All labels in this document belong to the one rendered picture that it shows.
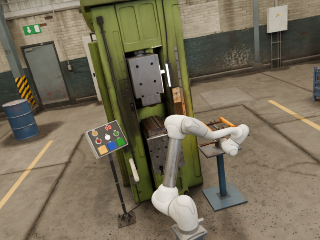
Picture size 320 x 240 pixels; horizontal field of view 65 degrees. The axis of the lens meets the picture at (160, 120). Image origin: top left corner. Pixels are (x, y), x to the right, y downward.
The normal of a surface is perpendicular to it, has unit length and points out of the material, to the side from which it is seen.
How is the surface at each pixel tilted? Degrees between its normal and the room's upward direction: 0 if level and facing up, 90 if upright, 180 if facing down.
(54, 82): 90
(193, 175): 90
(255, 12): 90
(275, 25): 90
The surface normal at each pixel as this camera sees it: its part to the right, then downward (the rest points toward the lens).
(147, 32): 0.24, 0.30
